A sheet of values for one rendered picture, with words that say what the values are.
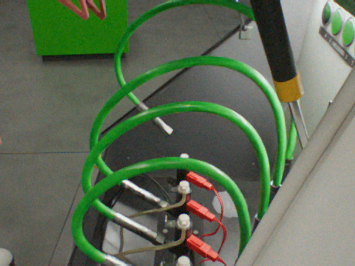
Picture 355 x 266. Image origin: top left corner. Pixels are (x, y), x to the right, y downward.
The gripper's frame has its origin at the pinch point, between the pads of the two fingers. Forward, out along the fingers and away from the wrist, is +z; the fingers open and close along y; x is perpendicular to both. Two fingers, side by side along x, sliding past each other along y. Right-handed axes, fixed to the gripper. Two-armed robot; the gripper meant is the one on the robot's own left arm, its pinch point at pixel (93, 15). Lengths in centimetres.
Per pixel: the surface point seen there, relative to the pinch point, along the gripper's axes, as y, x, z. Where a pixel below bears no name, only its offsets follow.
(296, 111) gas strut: -30, -38, 35
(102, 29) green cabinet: 233, 190, -116
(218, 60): -11.8, -25.6, 25.0
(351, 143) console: -37, -42, 38
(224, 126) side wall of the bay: 32.8, 4.0, 33.7
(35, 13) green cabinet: 185, 215, -151
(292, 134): 6.9, -22.4, 40.8
